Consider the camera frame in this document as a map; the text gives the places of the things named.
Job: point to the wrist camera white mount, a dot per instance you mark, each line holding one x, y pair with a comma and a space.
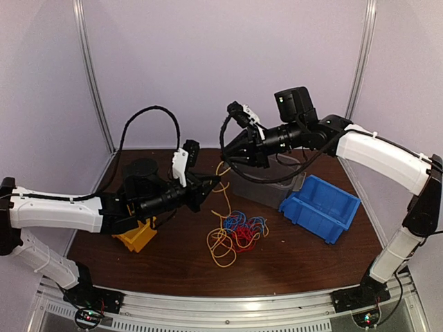
245, 117
184, 158

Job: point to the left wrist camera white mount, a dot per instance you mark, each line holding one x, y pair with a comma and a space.
184, 158

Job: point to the left aluminium corner post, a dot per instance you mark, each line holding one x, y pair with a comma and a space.
80, 21

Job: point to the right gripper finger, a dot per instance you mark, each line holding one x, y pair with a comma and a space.
239, 145
237, 160

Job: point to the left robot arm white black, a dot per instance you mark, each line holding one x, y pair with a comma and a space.
142, 196

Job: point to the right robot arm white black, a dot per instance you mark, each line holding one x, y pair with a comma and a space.
337, 137

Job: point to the aluminium corner post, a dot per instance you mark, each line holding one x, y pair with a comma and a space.
80, 21
369, 23

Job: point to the yellow plastic bin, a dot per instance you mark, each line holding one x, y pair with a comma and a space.
135, 240

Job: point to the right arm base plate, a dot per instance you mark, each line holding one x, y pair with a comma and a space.
350, 299

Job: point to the clear grey plastic container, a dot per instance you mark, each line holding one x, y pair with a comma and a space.
268, 194

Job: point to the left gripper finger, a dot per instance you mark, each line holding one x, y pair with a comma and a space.
209, 188
208, 179

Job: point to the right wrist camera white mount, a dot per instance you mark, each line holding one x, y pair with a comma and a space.
245, 117

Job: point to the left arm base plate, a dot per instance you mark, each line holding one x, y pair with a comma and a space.
99, 299

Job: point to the blue plastic bin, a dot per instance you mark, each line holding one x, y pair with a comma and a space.
321, 208

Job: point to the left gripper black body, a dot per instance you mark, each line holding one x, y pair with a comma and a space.
194, 187

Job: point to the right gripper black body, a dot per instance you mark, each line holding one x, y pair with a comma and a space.
260, 155

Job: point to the aluminium front rail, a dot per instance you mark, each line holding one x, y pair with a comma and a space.
311, 311

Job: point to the right aluminium corner post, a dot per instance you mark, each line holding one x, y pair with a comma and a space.
369, 23

